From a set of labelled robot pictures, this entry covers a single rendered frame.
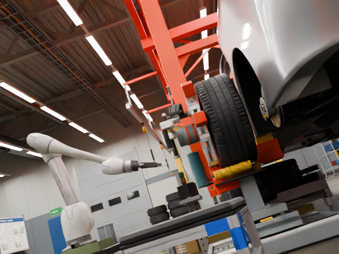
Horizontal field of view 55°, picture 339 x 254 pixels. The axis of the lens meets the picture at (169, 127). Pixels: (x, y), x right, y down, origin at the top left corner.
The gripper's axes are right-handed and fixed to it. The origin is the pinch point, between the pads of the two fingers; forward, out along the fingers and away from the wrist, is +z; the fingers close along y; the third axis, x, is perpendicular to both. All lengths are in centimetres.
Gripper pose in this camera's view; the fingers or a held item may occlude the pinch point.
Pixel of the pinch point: (161, 164)
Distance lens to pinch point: 225.4
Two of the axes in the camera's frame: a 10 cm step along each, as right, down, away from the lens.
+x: 0.4, 9.7, -2.6
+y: 0.6, 2.5, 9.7
